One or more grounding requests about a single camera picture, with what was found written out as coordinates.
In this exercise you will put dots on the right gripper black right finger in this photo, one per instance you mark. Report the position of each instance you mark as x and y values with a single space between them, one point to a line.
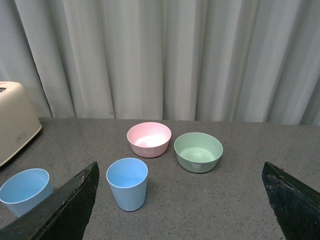
295 204

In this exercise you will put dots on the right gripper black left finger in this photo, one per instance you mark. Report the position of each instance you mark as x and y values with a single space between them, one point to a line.
64 215

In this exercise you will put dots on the blue cup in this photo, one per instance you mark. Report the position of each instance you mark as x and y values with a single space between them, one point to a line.
25 190
127 178

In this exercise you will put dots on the cream white toaster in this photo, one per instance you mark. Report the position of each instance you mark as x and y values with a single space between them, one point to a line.
19 122

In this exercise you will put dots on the green bowl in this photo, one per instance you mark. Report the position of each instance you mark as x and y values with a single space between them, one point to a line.
198 152

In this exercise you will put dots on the pink bowl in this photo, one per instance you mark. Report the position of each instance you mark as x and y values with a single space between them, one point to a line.
149 139

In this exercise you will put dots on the grey white curtain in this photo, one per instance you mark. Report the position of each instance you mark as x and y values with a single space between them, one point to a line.
208 60

